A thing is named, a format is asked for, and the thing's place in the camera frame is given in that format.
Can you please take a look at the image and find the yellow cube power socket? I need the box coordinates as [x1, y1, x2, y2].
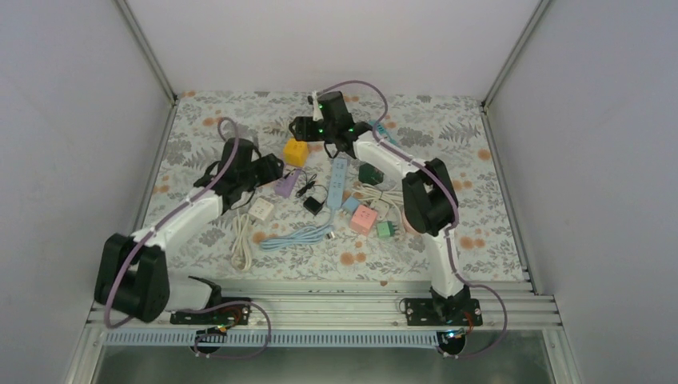
[282, 138, 309, 168]

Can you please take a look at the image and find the dark green cube socket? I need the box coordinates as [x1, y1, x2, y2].
[358, 163, 385, 186]

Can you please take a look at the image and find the pink cube power socket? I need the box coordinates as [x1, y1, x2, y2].
[349, 205, 378, 236]

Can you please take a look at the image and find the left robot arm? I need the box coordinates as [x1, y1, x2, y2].
[94, 138, 284, 324]

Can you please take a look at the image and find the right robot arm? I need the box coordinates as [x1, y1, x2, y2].
[289, 91, 471, 326]

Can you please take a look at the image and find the small green plug adapter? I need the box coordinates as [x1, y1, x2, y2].
[376, 221, 397, 238]

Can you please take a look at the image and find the purple usb power strip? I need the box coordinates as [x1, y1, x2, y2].
[274, 168, 303, 198]

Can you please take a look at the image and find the white square socket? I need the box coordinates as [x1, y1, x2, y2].
[247, 198, 275, 222]

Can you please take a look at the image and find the light blue power strip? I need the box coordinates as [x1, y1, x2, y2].
[326, 158, 348, 210]

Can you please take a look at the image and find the teal power strip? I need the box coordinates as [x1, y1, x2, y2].
[368, 120, 399, 147]

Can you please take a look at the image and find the floral table cloth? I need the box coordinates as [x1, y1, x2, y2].
[130, 90, 525, 282]

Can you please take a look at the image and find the small light blue adapter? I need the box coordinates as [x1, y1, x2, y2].
[341, 196, 361, 216]

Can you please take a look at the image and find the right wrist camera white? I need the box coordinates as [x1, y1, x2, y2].
[308, 91, 324, 122]

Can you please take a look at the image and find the white coiled cable back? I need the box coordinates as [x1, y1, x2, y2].
[259, 112, 297, 140]

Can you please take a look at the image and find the white coiled cable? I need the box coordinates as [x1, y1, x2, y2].
[230, 209, 254, 272]
[259, 112, 297, 140]

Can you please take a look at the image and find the black charger with cable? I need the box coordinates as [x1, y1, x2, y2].
[295, 169, 329, 216]

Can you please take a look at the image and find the light blue coiled cable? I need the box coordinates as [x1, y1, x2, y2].
[258, 206, 336, 252]

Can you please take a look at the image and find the white cable bundle centre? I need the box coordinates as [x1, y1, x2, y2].
[351, 182, 406, 221]

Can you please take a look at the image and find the white coiled cable front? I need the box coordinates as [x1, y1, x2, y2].
[230, 209, 254, 272]

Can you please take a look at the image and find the pink coiled cable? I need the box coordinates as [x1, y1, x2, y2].
[400, 209, 425, 237]

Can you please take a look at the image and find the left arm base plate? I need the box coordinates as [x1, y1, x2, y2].
[169, 297, 251, 327]

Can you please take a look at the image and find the light blue cable duct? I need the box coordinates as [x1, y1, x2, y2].
[103, 329, 439, 349]

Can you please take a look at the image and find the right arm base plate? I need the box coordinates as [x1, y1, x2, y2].
[398, 298, 484, 326]

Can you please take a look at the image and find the aluminium rail frame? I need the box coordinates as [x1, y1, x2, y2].
[87, 279, 563, 332]

